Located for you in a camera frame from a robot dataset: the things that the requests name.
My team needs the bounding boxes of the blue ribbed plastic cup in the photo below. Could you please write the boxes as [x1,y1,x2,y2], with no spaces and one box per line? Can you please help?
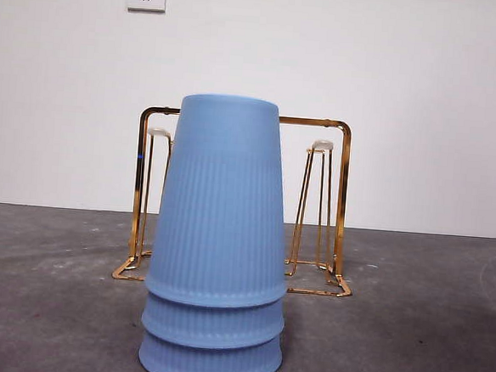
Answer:
[136,321,285,372]
[144,89,301,313]
[140,280,288,354]

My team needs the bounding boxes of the gold wire cup rack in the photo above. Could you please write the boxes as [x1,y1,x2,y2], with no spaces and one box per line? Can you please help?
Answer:
[111,104,364,299]

